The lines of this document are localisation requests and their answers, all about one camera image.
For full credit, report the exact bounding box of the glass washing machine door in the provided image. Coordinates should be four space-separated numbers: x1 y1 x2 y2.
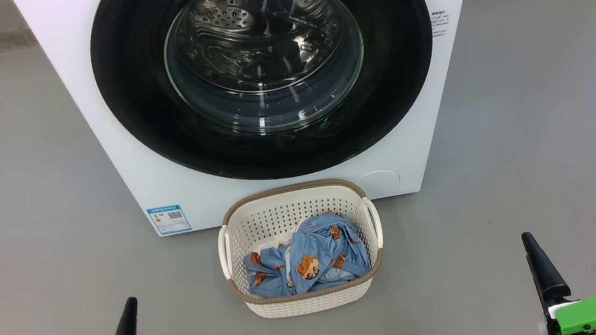
86 0 444 195

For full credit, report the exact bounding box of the white front-load washing machine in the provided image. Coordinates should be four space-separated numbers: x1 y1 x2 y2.
12 0 493 248

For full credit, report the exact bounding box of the washing machine steel drum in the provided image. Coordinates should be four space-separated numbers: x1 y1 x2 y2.
159 0 371 143

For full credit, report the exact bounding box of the blue energy label sticker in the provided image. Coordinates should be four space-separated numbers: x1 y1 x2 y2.
146 203 192 237

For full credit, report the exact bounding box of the cream perforated laundry basket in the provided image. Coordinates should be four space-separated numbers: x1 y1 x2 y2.
213 175 390 323

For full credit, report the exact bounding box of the small printed text sticker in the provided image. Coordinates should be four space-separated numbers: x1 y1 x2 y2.
429 10 450 38

